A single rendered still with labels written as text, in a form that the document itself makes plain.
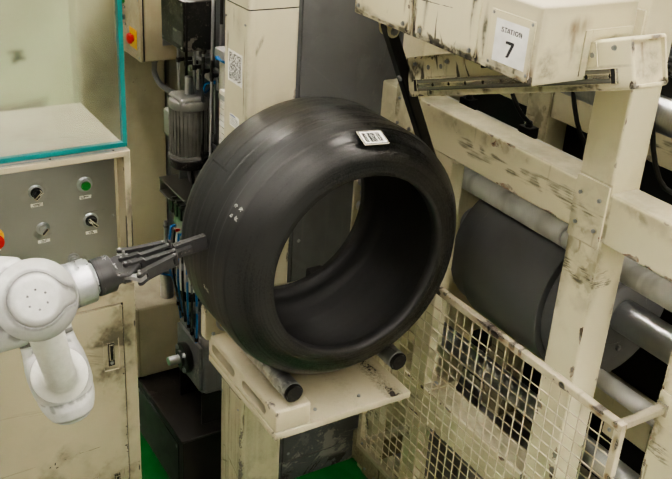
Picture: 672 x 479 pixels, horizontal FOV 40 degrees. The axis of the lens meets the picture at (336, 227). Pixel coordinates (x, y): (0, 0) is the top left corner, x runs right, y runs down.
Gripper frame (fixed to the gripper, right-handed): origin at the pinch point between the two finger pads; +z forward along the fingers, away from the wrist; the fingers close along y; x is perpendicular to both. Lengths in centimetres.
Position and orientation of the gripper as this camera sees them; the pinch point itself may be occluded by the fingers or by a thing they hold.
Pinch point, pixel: (189, 245)
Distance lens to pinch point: 191.1
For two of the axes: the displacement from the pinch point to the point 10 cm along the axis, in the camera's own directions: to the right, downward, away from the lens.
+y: -5.2, -4.0, 7.6
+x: 0.6, 8.6, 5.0
